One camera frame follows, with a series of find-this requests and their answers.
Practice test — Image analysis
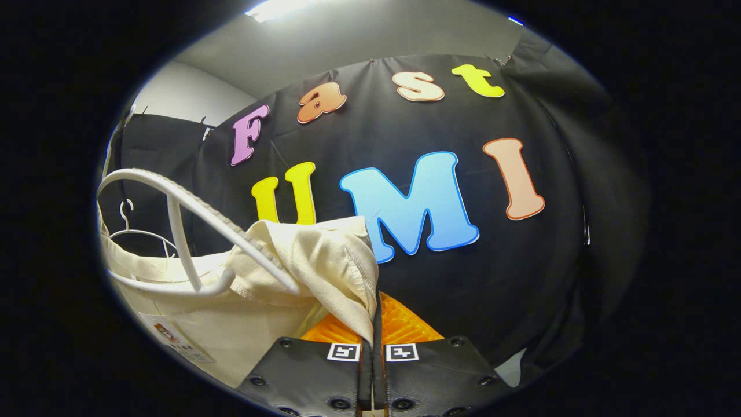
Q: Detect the large white clothes hanger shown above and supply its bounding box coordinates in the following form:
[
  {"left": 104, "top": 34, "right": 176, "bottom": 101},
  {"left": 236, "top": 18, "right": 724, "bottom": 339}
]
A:
[{"left": 96, "top": 168, "right": 302, "bottom": 298}]

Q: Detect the black backdrop cloth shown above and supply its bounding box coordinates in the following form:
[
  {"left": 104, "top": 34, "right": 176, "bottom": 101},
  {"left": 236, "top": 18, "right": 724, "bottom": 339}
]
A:
[{"left": 98, "top": 29, "right": 650, "bottom": 390}]

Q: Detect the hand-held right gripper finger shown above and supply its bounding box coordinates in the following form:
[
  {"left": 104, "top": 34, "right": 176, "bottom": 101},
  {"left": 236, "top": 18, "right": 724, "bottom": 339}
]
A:
[
  {"left": 374, "top": 291, "right": 516, "bottom": 417},
  {"left": 237, "top": 313, "right": 375, "bottom": 417}
]

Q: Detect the white board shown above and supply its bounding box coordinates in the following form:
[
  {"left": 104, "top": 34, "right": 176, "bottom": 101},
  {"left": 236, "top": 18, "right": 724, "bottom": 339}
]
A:
[{"left": 498, "top": 347, "right": 529, "bottom": 388}]

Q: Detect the large ceiling light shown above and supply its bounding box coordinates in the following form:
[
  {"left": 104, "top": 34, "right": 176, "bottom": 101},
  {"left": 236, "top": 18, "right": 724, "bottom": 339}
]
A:
[{"left": 243, "top": 0, "right": 326, "bottom": 24}]

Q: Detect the cream shirt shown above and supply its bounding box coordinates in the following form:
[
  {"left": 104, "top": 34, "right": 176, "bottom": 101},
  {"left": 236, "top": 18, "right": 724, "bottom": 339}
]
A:
[{"left": 98, "top": 215, "right": 380, "bottom": 389}]

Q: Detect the small white clothes hanger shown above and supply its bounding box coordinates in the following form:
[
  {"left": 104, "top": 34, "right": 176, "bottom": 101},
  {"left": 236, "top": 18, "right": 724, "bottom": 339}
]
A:
[{"left": 107, "top": 199, "right": 178, "bottom": 259}]

